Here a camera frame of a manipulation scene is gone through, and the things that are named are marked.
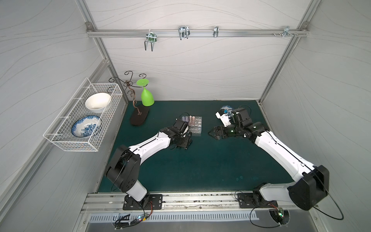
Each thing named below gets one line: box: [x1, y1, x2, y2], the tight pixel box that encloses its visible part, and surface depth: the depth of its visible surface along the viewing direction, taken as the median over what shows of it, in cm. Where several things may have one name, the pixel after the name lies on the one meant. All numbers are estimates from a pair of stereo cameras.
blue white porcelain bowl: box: [220, 104, 234, 111], surface depth 113 cm
